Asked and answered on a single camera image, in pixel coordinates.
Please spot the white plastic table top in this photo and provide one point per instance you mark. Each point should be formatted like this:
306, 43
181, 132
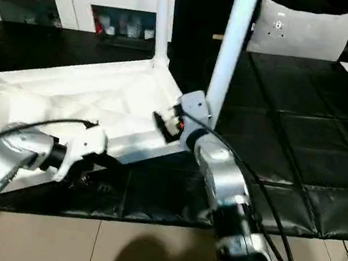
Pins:
68, 96

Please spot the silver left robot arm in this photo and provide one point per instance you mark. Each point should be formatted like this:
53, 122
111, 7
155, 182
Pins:
4, 158

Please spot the black box with gold label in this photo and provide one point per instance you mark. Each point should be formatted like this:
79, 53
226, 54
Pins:
197, 10

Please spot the black work mat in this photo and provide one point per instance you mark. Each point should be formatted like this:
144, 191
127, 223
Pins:
305, 139

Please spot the grey cushion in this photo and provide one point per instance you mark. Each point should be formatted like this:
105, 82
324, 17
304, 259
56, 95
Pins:
304, 32

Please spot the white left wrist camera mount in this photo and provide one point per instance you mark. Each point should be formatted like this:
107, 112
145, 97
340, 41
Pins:
84, 144

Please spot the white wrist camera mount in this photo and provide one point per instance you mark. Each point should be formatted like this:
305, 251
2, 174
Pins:
84, 144
197, 104

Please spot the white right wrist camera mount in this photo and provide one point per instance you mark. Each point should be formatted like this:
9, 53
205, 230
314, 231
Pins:
197, 104

